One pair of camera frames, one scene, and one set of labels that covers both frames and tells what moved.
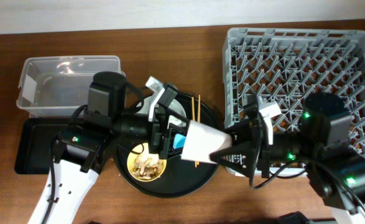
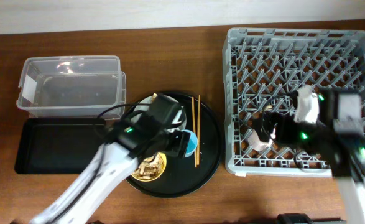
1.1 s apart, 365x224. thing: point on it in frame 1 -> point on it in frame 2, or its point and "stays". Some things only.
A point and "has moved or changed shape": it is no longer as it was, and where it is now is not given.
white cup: x=202 y=140 has moved or changed shape
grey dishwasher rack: x=285 y=66 stays
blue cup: x=179 y=140 has moved or changed shape
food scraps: x=147 y=166 stays
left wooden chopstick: x=193 y=114 stays
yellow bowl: x=143 y=166 stays
